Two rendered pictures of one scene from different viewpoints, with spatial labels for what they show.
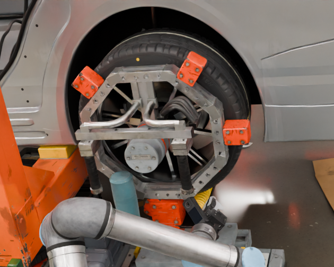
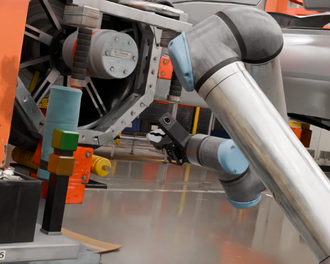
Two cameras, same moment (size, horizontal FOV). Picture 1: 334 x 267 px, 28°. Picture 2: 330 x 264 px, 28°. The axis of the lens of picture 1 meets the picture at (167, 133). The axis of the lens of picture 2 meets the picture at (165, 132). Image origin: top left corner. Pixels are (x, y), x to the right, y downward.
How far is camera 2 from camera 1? 229 cm
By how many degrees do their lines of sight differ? 63
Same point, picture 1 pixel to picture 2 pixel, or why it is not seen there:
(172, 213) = (83, 164)
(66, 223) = (260, 24)
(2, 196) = (19, 36)
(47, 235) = (214, 47)
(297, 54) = (198, 7)
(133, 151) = (115, 44)
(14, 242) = not seen: outside the picture
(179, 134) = (182, 26)
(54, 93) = not seen: outside the picture
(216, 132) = (153, 60)
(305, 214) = not seen: hidden behind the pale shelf
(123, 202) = (73, 121)
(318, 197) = not seen: hidden behind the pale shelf
